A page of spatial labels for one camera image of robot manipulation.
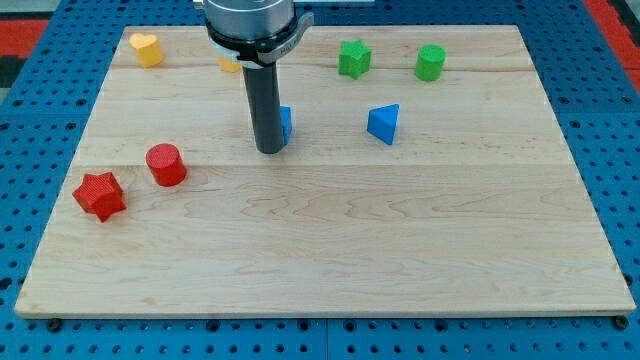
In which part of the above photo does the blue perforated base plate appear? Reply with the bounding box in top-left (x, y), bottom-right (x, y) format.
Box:
top-left (1, 0), bottom-right (639, 359)

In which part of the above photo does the green cylinder block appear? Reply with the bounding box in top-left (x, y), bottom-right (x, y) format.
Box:
top-left (414, 44), bottom-right (447, 82)

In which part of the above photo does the wooden board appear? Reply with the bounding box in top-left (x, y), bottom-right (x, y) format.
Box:
top-left (15, 25), bottom-right (636, 319)

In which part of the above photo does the blue triangular prism block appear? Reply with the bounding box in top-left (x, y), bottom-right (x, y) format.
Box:
top-left (366, 104), bottom-right (400, 146)

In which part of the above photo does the yellow block behind arm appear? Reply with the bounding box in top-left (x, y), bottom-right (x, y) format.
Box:
top-left (218, 56), bottom-right (242, 73)

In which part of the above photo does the yellow heart block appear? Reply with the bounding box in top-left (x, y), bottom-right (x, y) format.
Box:
top-left (129, 33), bottom-right (164, 68)

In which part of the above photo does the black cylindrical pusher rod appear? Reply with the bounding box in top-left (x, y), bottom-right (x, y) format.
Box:
top-left (243, 64), bottom-right (284, 154)

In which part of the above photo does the red cylinder block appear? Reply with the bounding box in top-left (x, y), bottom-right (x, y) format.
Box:
top-left (145, 143), bottom-right (187, 187)

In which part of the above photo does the green star block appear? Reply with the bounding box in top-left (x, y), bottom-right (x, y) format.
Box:
top-left (338, 39), bottom-right (372, 79)

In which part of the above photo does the red star block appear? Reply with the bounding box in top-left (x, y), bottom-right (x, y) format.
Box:
top-left (72, 172), bottom-right (127, 222)

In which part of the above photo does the blue cube block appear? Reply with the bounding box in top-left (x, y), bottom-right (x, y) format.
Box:
top-left (280, 106), bottom-right (293, 145)

